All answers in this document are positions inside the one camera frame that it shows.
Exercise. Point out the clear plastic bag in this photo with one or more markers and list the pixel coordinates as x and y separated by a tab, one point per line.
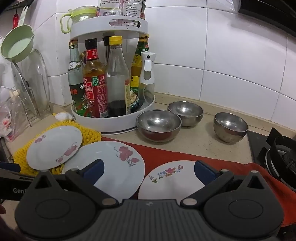
8	115

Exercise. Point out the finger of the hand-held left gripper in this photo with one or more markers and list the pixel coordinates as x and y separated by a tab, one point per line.
9	167

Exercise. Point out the yellow chenille mat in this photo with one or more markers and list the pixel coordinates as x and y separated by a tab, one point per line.
91	136

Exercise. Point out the green strainer ladle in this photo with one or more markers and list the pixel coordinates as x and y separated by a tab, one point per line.
16	44

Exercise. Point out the plate with small colourful flowers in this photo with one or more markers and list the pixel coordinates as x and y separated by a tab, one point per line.
171	183

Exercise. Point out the stainless steel bowl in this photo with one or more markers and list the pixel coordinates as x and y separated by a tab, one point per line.
230	127
185	113
158	125

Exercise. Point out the garlic bulb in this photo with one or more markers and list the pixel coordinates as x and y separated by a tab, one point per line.
63	116

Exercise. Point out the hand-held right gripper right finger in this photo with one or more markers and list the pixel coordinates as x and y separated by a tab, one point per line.
203	172

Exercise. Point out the glass pot lid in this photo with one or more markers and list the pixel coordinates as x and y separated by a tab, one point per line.
19	88
38	76

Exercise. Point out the white spray bottle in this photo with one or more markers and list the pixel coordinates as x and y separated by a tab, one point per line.
148	67

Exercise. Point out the seasoning packet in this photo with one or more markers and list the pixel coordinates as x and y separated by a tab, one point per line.
134	8
108	7

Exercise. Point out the large plate with pink flower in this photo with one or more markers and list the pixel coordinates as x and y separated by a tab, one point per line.
115	166

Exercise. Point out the red label soy sauce bottle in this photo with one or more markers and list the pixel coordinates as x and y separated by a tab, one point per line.
94	92

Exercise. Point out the small plate with pink flowers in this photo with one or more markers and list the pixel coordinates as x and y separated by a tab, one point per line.
53	148

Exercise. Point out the colourful printed packet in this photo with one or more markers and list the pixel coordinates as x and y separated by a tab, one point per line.
136	69

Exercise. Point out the red cloth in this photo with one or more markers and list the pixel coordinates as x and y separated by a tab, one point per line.
166	155

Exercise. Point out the steel bottle with black cap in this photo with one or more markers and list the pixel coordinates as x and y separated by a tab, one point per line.
106	51

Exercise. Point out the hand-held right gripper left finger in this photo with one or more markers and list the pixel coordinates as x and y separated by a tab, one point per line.
93	171

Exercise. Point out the green glass bottle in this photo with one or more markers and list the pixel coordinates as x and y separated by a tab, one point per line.
75	76

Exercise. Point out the glass jar with green lid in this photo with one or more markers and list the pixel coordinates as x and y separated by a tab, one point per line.
81	16

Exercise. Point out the clear bottle with yellow cap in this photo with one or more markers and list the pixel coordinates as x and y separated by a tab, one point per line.
118	81

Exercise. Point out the black burner grate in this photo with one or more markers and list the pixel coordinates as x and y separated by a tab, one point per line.
277	143

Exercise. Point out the dark range hood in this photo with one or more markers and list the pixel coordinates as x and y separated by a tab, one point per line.
272	16

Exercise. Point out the white two-tier round rack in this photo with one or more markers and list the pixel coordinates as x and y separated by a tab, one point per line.
92	30

